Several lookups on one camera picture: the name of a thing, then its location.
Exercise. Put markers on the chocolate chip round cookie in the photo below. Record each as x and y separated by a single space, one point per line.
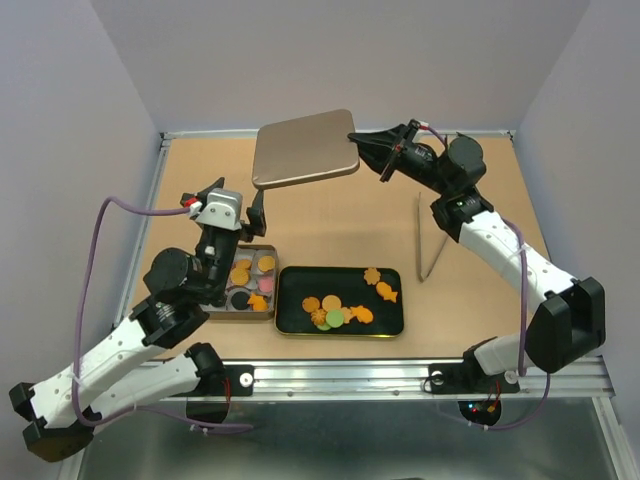
311 304

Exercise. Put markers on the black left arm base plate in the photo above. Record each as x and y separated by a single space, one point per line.
239 380

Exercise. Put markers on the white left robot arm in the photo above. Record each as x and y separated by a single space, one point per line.
99 386

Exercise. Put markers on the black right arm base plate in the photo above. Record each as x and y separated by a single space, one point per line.
458 378

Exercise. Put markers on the brown cookie tin box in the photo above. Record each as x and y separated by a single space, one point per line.
253 253

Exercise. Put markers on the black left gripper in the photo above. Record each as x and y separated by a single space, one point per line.
256 216

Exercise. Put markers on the aluminium front rail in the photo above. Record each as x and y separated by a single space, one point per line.
364 380

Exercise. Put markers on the leaf-shaped orange cookie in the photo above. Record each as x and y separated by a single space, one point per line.
372 276

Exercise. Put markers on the orange fish cookie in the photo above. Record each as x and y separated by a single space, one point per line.
258 303
362 314

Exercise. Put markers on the brown tin lid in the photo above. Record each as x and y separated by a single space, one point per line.
305 149

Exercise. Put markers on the black gold-rimmed tray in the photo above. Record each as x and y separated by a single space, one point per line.
298 282

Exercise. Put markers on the silver metal tongs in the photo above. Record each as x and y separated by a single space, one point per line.
430 241

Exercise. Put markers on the orange fish cookie on tray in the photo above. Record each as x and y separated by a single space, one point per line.
362 314

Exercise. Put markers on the plain round cookie on tray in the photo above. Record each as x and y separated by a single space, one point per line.
331 302

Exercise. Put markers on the large fish-shaped cookie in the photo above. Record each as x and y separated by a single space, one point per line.
386 292

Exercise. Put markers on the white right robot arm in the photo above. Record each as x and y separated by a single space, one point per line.
562 316

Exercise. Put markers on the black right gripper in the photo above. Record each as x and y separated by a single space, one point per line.
376 147

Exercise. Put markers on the dotted round yellow cookie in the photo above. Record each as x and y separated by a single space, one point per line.
266 263

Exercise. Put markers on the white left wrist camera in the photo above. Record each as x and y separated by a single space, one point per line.
219 208

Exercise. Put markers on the plain round cookie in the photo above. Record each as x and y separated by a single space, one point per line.
243 264
331 302

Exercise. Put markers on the green round cookie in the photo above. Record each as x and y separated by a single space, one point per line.
334 318

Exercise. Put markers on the swirl flower cookie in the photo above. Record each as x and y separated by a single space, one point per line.
318 317

